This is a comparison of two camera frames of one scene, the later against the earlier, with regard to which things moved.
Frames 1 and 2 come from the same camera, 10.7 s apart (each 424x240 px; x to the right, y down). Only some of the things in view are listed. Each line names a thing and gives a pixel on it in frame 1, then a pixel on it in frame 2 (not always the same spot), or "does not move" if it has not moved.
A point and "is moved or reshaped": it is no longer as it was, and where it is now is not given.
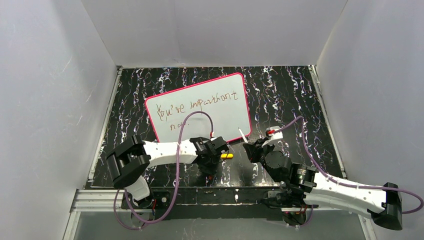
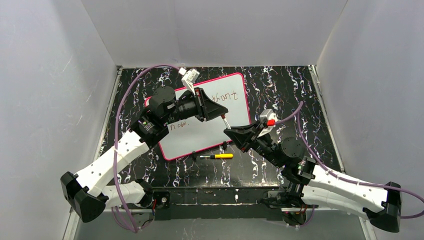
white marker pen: (243, 135) is moved or reshaped
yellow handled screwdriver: (229, 156) does not move
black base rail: (214, 204) does not move
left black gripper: (218, 146) -> (201, 105)
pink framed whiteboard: (225, 100) does not move
